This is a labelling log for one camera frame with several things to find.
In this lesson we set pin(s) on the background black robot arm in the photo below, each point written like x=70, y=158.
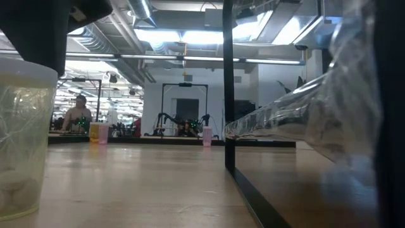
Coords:
x=169, y=122
x=201, y=122

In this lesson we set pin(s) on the silver ventilation duct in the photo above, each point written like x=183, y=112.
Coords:
x=104, y=41

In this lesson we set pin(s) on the dark grey door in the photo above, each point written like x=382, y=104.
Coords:
x=187, y=109

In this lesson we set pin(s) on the green plant white pot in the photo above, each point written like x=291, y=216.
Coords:
x=300, y=83

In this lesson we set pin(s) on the red background object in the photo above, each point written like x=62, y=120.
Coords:
x=137, y=127

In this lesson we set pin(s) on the black aluminium table frame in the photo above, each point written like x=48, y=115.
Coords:
x=158, y=141

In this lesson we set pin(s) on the background black rig frame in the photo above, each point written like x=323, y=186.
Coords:
x=185, y=84
x=98, y=101

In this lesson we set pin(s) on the person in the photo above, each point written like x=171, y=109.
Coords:
x=77, y=114

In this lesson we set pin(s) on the black cabinet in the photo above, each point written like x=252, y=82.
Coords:
x=245, y=109

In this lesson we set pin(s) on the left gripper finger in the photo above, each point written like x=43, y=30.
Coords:
x=47, y=50

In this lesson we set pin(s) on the silver horizontal rig bar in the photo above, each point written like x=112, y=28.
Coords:
x=142, y=57

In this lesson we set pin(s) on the large orange medicine bottle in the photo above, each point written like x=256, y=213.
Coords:
x=94, y=133

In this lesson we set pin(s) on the small pink medicine bottle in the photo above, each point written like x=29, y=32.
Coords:
x=207, y=136
x=103, y=134

